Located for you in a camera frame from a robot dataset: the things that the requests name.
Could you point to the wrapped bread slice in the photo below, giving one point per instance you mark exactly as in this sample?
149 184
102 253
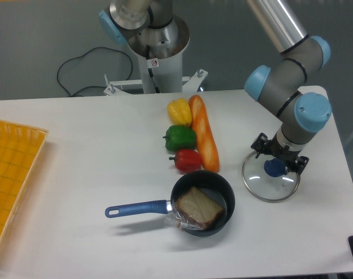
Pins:
195 211

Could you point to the red bell pepper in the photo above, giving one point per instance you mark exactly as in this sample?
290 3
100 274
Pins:
187 160

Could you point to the yellow bell pepper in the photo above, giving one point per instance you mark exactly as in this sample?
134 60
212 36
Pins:
179 112

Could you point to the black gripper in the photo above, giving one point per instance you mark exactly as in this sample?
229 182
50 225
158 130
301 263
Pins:
288 156

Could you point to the black pot blue handle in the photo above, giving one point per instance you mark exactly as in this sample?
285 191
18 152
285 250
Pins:
212 184

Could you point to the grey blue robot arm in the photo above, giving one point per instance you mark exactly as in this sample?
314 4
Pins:
277 90

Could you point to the green bell pepper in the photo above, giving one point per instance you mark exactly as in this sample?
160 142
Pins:
180 137

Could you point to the yellow plastic basket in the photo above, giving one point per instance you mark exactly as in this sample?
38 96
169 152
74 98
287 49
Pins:
20 146

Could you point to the orange baguette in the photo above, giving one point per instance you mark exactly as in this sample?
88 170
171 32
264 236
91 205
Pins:
205 144

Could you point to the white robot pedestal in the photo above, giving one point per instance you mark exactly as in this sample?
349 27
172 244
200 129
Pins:
160 56

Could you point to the glass pot lid blue knob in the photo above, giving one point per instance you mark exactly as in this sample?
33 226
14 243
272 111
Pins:
267 179

